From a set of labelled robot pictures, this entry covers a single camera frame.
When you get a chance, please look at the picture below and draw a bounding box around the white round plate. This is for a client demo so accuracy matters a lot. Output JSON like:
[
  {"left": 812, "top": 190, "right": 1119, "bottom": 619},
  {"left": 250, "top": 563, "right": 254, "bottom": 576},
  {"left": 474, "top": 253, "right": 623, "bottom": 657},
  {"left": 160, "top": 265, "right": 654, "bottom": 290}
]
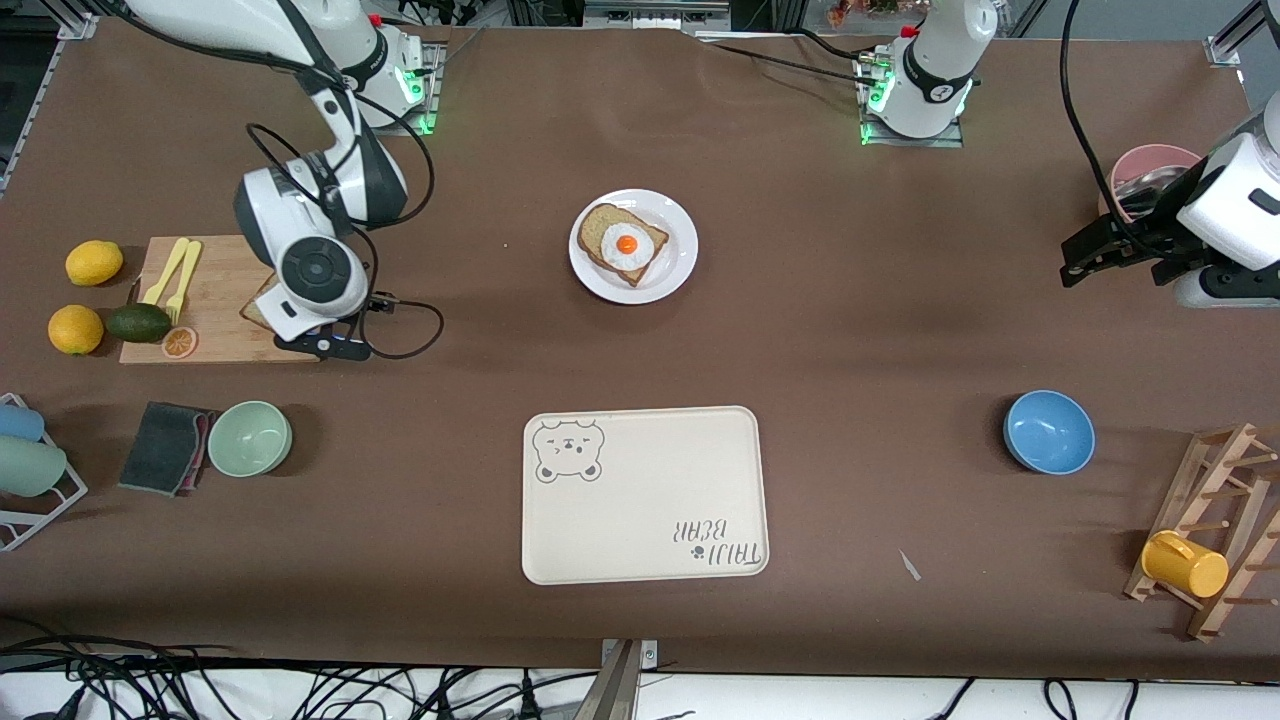
[{"left": 568, "top": 188, "right": 699, "bottom": 306}]

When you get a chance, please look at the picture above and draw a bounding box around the fried egg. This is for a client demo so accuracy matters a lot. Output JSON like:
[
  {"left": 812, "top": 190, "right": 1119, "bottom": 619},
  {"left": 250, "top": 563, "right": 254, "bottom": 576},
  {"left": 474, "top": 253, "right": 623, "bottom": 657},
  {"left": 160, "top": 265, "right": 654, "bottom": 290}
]
[{"left": 601, "top": 222, "right": 657, "bottom": 272}]

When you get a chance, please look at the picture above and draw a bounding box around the brown bread slice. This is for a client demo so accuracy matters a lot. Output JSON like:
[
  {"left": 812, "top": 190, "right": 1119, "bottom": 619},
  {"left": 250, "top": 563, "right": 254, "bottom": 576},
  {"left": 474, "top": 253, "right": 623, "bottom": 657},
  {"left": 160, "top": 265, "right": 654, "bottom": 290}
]
[
  {"left": 240, "top": 275, "right": 287, "bottom": 332},
  {"left": 577, "top": 203, "right": 670, "bottom": 288}
]

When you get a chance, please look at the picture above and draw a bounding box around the metal spoon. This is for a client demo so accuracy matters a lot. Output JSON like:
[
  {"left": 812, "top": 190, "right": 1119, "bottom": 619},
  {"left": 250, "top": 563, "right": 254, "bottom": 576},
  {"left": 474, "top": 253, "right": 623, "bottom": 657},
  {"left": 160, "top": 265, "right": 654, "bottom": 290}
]
[{"left": 1114, "top": 166, "right": 1196, "bottom": 214}]

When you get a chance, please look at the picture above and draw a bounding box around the pink bowl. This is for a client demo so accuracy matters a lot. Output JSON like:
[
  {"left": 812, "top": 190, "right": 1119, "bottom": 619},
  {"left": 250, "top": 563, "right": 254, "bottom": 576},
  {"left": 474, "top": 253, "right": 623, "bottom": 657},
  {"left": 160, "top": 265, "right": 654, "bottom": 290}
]
[{"left": 1098, "top": 144, "right": 1207, "bottom": 223}]

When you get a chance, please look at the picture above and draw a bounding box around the blue bowl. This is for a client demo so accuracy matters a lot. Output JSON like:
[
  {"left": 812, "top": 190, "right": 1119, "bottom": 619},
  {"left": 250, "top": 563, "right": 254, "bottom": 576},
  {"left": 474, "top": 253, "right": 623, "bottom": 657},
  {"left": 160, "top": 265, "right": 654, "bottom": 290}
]
[{"left": 1003, "top": 389, "right": 1096, "bottom": 475}]

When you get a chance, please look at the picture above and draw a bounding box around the wooden mug rack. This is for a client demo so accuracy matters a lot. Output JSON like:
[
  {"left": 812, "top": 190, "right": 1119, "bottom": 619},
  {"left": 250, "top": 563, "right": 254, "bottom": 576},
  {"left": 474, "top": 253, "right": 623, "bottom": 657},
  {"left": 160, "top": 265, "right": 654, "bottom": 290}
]
[{"left": 1123, "top": 422, "right": 1280, "bottom": 643}]

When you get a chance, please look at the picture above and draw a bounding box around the yellow mug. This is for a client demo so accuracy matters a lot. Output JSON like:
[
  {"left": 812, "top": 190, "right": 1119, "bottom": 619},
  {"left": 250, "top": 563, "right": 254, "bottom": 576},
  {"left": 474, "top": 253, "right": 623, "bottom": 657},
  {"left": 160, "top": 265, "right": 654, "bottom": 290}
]
[{"left": 1141, "top": 530, "right": 1230, "bottom": 599}]

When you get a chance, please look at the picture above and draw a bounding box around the colourful flower bunch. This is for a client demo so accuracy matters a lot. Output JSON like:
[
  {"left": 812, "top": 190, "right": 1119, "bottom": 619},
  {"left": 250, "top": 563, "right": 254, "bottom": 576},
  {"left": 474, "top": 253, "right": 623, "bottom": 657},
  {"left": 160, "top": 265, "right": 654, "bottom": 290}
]
[{"left": 828, "top": 0, "right": 903, "bottom": 27}]

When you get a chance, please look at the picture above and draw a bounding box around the cream tray with bear print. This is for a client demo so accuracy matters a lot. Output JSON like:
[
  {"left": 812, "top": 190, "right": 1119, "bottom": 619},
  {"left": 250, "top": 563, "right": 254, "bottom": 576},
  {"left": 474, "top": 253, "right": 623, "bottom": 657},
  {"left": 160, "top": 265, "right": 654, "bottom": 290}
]
[{"left": 521, "top": 405, "right": 771, "bottom": 586}]

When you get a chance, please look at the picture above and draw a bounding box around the mint green bowl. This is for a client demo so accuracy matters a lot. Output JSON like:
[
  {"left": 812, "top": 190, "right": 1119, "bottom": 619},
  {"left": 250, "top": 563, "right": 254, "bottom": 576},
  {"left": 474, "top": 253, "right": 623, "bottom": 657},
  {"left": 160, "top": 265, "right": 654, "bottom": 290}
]
[{"left": 207, "top": 400, "right": 294, "bottom": 478}]

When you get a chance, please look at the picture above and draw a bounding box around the wooden cutting board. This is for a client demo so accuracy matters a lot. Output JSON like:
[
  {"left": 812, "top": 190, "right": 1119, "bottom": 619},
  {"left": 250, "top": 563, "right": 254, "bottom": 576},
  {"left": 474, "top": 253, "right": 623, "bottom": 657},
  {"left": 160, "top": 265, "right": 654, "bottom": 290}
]
[{"left": 119, "top": 233, "right": 339, "bottom": 365}]

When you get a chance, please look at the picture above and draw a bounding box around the yellow plastic fork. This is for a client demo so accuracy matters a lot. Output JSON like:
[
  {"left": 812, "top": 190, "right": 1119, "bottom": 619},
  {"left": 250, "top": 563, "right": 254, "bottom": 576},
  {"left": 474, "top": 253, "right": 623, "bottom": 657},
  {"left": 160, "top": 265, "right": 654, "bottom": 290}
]
[{"left": 165, "top": 240, "right": 204, "bottom": 326}]

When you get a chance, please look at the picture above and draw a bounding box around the yellow plastic knife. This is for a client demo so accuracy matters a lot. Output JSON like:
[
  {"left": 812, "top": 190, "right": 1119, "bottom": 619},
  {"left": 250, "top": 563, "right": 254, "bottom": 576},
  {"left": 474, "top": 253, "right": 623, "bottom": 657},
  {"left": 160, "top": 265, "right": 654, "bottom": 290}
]
[{"left": 140, "top": 237, "right": 191, "bottom": 307}]

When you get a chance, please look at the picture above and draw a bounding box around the grey folded cloth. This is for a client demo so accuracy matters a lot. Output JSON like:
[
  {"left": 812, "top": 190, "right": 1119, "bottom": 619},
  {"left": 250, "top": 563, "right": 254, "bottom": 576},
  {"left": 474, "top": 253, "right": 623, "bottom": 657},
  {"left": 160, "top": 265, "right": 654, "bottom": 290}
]
[{"left": 117, "top": 401, "right": 219, "bottom": 498}]

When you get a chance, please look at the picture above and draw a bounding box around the green avocado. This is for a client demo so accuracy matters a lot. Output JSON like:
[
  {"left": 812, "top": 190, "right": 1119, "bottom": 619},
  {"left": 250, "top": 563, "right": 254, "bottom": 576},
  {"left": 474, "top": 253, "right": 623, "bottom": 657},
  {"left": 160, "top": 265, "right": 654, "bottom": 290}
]
[{"left": 105, "top": 303, "right": 173, "bottom": 345}]

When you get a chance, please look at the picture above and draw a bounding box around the oval yellow lemon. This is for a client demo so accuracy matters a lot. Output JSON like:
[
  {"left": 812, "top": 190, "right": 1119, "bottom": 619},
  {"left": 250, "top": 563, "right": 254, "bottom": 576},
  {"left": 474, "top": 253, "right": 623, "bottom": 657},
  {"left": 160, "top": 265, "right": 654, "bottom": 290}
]
[{"left": 65, "top": 240, "right": 125, "bottom": 288}]

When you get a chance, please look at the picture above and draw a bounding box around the round yellow citrus fruit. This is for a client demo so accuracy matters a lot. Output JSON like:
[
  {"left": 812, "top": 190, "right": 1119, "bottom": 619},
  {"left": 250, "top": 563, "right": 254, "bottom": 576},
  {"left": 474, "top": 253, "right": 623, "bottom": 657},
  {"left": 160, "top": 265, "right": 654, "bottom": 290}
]
[{"left": 48, "top": 304, "right": 105, "bottom": 356}]

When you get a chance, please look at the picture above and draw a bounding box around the pale green cup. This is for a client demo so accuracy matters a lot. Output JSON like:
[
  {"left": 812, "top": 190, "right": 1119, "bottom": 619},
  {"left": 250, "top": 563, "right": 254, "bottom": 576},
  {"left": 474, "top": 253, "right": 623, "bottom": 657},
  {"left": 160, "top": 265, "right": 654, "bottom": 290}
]
[{"left": 0, "top": 436, "right": 68, "bottom": 498}]

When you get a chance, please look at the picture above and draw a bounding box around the light blue cup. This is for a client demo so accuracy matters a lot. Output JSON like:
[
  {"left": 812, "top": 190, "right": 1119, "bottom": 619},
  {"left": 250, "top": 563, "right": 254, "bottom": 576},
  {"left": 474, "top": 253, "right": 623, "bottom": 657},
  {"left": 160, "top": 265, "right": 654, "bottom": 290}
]
[{"left": 0, "top": 402, "right": 46, "bottom": 443}]

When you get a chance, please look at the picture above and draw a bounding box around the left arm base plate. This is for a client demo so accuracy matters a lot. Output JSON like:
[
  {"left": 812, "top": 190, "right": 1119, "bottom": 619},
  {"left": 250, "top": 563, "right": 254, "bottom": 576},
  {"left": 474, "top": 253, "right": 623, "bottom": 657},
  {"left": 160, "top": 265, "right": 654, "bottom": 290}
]
[{"left": 856, "top": 50, "right": 966, "bottom": 150}]

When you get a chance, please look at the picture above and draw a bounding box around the black base cable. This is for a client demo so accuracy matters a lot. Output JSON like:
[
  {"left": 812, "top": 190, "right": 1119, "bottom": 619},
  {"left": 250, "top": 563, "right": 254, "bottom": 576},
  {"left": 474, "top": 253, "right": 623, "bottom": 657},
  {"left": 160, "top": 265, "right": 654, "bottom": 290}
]
[{"left": 695, "top": 35, "right": 881, "bottom": 89}]

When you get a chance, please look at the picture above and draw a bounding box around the metal mounting bracket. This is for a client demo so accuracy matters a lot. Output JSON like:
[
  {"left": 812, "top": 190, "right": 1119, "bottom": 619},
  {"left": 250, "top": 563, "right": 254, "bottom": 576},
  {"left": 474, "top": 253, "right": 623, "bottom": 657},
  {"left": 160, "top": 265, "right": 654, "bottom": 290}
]
[{"left": 585, "top": 638, "right": 661, "bottom": 720}]

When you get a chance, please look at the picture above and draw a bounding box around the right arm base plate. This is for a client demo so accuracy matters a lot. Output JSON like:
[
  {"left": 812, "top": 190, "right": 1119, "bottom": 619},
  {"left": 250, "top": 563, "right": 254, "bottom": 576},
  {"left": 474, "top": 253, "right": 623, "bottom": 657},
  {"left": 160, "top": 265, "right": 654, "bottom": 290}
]
[{"left": 390, "top": 40, "right": 447, "bottom": 137}]

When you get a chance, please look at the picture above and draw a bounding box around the black cable bundle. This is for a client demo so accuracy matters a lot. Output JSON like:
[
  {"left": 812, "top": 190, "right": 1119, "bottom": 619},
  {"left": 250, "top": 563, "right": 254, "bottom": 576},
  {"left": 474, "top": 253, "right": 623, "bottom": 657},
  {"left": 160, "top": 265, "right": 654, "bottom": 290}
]
[{"left": 0, "top": 615, "right": 601, "bottom": 720}]

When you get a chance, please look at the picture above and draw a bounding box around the white wire rack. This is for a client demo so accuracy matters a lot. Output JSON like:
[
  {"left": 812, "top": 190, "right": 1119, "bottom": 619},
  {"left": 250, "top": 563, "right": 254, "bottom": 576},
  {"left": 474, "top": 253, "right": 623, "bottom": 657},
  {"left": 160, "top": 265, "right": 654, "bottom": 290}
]
[{"left": 0, "top": 392, "right": 89, "bottom": 553}]

